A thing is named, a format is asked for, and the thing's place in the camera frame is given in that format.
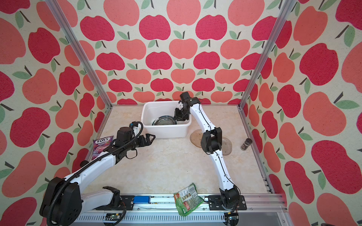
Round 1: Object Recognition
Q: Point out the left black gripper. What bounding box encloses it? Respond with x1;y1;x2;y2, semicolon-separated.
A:
125;134;156;151

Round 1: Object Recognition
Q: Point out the clear glass plate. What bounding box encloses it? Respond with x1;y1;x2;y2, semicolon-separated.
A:
222;137;232;156
152;115;177;126
190;129;203;148

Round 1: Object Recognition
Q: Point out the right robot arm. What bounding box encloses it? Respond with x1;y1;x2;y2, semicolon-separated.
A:
174;92;240;211

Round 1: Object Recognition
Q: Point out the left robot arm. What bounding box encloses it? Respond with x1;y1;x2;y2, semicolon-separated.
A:
40;134;155;226

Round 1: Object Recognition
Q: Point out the white plastic bin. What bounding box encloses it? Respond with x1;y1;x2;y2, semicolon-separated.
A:
141;101;191;139

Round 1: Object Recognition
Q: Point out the purple candy bag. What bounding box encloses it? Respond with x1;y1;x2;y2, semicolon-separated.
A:
91;136;114;160

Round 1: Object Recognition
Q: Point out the blue label block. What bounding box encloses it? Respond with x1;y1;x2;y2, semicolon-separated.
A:
133;195;150;204

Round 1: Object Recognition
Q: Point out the small clear bottle black cap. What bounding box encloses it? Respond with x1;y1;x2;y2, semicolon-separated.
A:
80;160;89;168

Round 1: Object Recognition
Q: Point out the green snack packet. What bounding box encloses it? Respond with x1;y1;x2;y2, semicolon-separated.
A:
173;183;204;217

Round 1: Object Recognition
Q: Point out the dark spice jar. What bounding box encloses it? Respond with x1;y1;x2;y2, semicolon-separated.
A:
240;138;253;151

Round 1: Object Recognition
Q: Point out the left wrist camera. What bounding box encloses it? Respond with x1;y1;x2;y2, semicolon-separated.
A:
115;127;134;147

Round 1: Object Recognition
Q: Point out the black corrugated cable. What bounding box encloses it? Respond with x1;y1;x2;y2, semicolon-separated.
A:
46;121;144;226

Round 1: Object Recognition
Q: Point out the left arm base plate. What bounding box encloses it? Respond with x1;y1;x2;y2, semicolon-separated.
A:
98;194;135;211

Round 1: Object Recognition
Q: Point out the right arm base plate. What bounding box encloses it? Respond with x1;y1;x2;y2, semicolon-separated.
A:
206;195;247;211

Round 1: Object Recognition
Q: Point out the aluminium front rail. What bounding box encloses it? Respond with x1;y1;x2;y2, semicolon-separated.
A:
76;193;292;226

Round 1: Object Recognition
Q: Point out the left aluminium corner post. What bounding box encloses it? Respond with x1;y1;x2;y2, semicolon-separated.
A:
45;0;113;109

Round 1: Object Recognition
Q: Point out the aluminium corner post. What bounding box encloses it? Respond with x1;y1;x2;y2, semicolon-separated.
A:
238;0;296;109
45;0;113;109

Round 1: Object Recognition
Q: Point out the right aluminium corner post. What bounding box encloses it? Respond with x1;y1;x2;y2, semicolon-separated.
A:
238;0;296;109

